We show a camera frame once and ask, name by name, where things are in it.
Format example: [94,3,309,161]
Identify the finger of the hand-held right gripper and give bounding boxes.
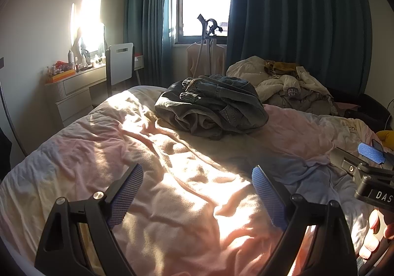
[358,141,394,169]
[329,147,370,176]

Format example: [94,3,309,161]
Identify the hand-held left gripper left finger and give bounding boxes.
[34,163,145,276]

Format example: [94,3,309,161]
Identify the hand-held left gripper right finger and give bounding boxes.
[251,165,359,276]

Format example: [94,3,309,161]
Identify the grey denim pants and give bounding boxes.
[154,79,234,140]

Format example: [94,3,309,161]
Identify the blue denim jeans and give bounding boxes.
[180,75,270,136]

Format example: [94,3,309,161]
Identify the pile of cream clothes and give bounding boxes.
[226,55,339,115]

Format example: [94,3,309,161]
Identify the person's right hand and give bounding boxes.
[358,208,394,261]

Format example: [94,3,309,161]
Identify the yellow banana plush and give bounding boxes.
[377,130,394,145]

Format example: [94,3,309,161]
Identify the black leather chair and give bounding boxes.
[326,87,393,132]

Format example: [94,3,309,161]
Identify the pastel pink cream blanket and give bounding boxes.
[0,85,394,276]

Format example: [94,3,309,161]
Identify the cream jacket with purple cuff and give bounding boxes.
[259,74,308,101]

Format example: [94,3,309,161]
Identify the mustard yellow garment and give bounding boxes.
[265,61,305,75]

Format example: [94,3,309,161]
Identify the white vanity desk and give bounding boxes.
[46,54,145,129]

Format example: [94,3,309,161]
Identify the white chair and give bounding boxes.
[105,43,136,96]

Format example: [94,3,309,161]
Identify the orange box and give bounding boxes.
[46,68,76,84]

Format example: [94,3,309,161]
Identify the group of cosmetics bottles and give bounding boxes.
[46,54,107,75]

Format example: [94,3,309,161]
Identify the teal curtain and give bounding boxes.
[226,0,373,101]
[123,0,185,90]

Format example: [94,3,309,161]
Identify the garment steamer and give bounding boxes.
[195,14,224,80]

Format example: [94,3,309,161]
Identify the vanity mirror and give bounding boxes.
[70,0,107,63]

